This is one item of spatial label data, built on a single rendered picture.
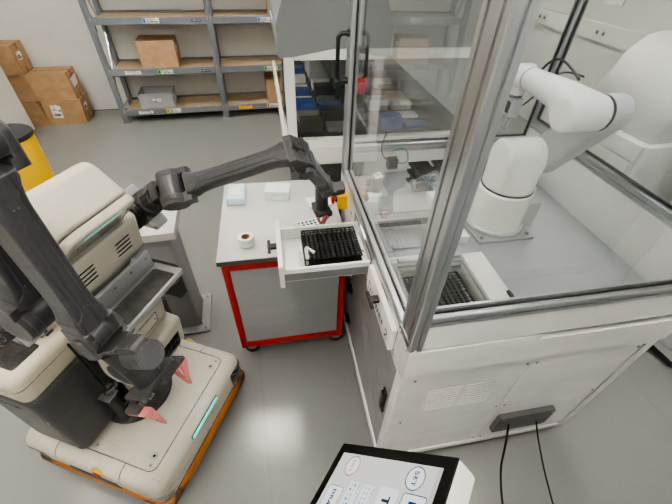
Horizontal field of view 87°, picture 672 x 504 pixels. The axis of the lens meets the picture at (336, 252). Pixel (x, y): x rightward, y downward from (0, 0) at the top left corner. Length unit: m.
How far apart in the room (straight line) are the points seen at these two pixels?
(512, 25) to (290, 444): 1.77
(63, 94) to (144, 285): 4.42
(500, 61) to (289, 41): 1.38
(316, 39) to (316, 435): 1.86
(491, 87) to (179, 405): 1.62
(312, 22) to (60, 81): 3.94
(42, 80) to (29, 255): 4.82
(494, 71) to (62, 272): 0.72
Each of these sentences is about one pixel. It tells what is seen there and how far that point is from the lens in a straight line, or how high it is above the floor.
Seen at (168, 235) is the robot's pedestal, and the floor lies 0.75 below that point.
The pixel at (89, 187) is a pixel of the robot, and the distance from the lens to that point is 1.00.
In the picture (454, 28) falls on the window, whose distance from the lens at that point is 0.76.
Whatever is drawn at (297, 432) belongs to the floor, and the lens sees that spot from 1.94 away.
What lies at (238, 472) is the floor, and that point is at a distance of 1.92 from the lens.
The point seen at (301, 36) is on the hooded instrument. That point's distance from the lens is 1.88.
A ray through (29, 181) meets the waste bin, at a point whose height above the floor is 0.34.
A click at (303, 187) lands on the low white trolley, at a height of 0.76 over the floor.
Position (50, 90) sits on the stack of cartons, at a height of 0.38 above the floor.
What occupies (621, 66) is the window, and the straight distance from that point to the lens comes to 0.75.
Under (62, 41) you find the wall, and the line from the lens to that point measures 5.67.
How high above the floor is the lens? 1.81
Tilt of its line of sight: 42 degrees down
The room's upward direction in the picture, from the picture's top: 2 degrees clockwise
